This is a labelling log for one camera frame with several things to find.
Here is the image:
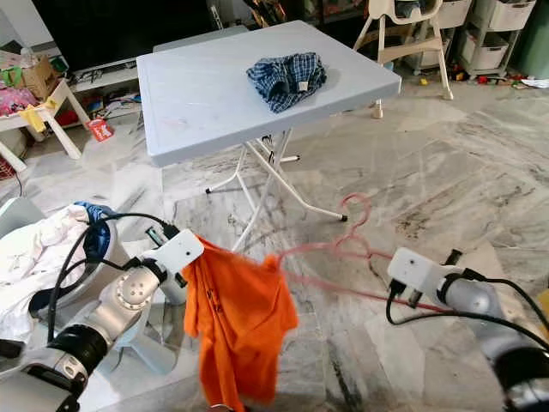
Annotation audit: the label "orange shirt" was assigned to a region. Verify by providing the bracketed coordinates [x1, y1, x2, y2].
[183, 234, 299, 411]

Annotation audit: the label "blue plaid shorts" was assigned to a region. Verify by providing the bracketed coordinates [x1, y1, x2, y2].
[246, 51, 329, 115]

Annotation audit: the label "blue garment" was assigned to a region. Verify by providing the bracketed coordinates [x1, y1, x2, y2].
[75, 202, 112, 263]

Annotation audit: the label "white garment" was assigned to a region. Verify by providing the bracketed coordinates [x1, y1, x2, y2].
[0, 204, 91, 342]

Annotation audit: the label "red tin can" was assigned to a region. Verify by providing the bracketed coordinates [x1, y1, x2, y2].
[87, 118, 114, 142]

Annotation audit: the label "white side table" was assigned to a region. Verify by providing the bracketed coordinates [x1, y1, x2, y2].
[0, 82, 91, 173]

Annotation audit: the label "pale blue folding table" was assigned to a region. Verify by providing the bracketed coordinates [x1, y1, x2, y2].
[136, 20, 402, 254]

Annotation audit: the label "white television shelf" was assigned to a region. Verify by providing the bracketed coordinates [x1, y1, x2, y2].
[69, 60, 151, 117]

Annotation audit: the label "yellow hanging cloth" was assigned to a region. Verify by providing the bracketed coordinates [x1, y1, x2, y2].
[17, 101, 52, 132]

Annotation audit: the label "pink bag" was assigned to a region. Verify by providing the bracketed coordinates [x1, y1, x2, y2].
[0, 86, 35, 117]

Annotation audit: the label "small pale blue table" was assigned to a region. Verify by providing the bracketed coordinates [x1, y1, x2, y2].
[153, 26, 250, 52]

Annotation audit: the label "cardboard box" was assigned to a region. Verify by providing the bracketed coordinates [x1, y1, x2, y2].
[21, 53, 63, 102]

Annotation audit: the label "white baby high chair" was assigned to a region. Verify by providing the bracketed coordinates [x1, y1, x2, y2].
[352, 0, 454, 119]

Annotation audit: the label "black television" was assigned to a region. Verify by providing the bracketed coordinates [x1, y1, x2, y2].
[30, 0, 211, 74]

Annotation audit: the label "white plastic drawer tower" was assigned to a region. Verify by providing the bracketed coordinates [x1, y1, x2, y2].
[450, 0, 537, 74]

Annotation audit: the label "green plastic bin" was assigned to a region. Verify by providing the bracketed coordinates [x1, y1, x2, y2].
[515, 0, 549, 80]

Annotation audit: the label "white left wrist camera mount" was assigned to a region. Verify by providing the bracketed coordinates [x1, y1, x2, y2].
[142, 229, 205, 276]

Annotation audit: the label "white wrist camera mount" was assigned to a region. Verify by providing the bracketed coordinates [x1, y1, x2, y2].
[142, 229, 205, 276]
[387, 247, 447, 297]

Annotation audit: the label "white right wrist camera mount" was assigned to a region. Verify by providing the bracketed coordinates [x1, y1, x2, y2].
[387, 247, 447, 297]

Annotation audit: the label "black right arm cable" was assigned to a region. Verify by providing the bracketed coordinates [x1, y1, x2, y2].
[386, 269, 549, 348]

